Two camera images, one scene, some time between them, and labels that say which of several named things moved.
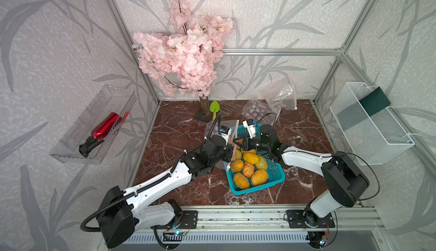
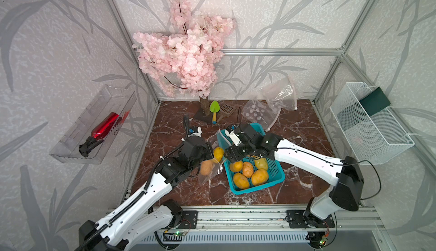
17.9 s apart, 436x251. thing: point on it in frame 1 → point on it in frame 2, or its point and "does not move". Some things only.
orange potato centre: x=248 y=169 does not move
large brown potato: x=259 y=177 does not move
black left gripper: x=228 y=151 → x=206 y=146
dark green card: x=374 y=101 does not move
